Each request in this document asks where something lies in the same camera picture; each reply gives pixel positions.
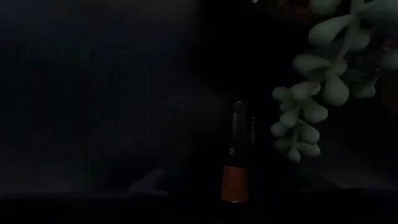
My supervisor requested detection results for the copper-top black battery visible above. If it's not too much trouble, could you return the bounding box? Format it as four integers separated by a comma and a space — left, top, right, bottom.
220, 100, 256, 205

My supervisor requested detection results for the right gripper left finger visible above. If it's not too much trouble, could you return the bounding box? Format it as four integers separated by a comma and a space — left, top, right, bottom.
186, 142, 221, 224

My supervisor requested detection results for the potted artificial succulent plant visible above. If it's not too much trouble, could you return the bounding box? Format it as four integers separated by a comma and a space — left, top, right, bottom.
269, 0, 398, 164

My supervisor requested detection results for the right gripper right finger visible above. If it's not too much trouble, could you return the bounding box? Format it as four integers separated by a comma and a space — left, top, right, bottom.
251, 142, 287, 224

